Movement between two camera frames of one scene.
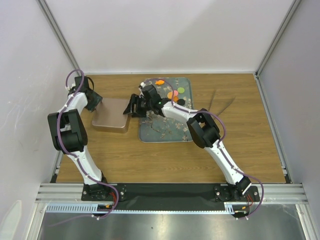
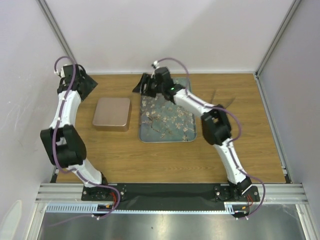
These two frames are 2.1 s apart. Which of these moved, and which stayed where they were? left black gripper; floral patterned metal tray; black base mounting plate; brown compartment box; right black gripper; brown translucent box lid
Moved: left black gripper; right black gripper
Stayed: floral patterned metal tray; black base mounting plate; brown compartment box; brown translucent box lid
